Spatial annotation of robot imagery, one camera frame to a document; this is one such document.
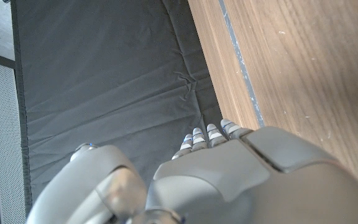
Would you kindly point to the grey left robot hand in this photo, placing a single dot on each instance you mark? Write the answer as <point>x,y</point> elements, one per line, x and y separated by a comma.
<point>216,186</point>

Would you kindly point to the black backdrop curtain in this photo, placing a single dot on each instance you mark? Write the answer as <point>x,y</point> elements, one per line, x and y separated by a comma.
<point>104,77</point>

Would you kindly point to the grey perforated panel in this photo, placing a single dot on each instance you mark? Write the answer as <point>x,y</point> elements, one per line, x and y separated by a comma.
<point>5,140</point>

